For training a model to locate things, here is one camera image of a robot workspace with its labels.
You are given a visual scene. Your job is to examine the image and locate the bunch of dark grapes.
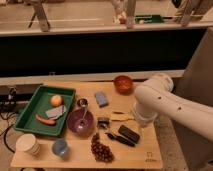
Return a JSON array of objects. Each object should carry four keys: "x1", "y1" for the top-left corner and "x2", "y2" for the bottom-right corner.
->
[{"x1": 91, "y1": 133, "x2": 114, "y2": 163}]

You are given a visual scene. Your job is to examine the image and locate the small metal cup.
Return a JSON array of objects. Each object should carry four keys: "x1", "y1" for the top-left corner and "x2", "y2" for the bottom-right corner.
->
[{"x1": 77, "y1": 98, "x2": 88, "y2": 108}]

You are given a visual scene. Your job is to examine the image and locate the blue cup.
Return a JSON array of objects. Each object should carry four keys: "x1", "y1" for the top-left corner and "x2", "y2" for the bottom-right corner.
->
[{"x1": 52, "y1": 139, "x2": 69, "y2": 157}]

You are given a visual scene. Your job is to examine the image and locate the grey cloth piece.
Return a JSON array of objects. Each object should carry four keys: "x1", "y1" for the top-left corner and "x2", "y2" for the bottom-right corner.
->
[{"x1": 46, "y1": 105, "x2": 67, "y2": 120}]

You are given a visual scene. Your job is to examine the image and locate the white paper cup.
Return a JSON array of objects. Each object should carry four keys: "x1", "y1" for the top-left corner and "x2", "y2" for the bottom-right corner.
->
[{"x1": 16, "y1": 134, "x2": 40, "y2": 155}]

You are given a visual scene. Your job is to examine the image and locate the orange sausage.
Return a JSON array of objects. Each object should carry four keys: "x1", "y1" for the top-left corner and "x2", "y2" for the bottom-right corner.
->
[{"x1": 35, "y1": 114, "x2": 56, "y2": 125}]

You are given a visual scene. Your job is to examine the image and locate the red yellow apple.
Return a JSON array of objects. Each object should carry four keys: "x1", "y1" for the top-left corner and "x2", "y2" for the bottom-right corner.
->
[{"x1": 50, "y1": 95, "x2": 62, "y2": 107}]

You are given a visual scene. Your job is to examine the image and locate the small black binder clip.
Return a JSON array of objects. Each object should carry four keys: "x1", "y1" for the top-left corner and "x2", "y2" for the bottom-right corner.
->
[{"x1": 97, "y1": 117, "x2": 110, "y2": 129}]

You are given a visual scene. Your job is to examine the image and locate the black cables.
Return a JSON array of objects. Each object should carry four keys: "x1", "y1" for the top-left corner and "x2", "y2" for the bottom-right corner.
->
[{"x1": 0, "y1": 85, "x2": 21, "y2": 154}]

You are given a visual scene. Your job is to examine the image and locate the green plastic tray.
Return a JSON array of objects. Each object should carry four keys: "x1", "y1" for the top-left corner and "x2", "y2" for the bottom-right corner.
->
[{"x1": 14, "y1": 85, "x2": 76, "y2": 137}]

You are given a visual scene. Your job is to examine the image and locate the black eraser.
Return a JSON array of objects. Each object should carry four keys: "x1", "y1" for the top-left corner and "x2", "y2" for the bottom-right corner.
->
[{"x1": 118, "y1": 125, "x2": 140, "y2": 143}]

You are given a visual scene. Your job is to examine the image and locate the metal spoon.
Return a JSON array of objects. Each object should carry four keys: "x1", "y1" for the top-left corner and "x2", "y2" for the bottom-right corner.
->
[{"x1": 78, "y1": 107, "x2": 88, "y2": 129}]

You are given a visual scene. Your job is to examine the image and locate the purple bowl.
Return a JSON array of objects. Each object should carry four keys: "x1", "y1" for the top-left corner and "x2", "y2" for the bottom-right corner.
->
[{"x1": 66, "y1": 109, "x2": 94, "y2": 137}]

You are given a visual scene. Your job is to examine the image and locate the red bowl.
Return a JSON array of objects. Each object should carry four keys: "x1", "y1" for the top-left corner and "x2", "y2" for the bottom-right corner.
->
[{"x1": 113, "y1": 75, "x2": 133, "y2": 93}]

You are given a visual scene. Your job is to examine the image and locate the blue sponge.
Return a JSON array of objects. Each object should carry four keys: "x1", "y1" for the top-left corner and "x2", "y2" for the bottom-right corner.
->
[{"x1": 95, "y1": 92, "x2": 108, "y2": 107}]

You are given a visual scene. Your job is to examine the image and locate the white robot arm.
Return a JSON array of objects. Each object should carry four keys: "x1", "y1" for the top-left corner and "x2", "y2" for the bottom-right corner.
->
[{"x1": 132, "y1": 73, "x2": 213, "y2": 141}]

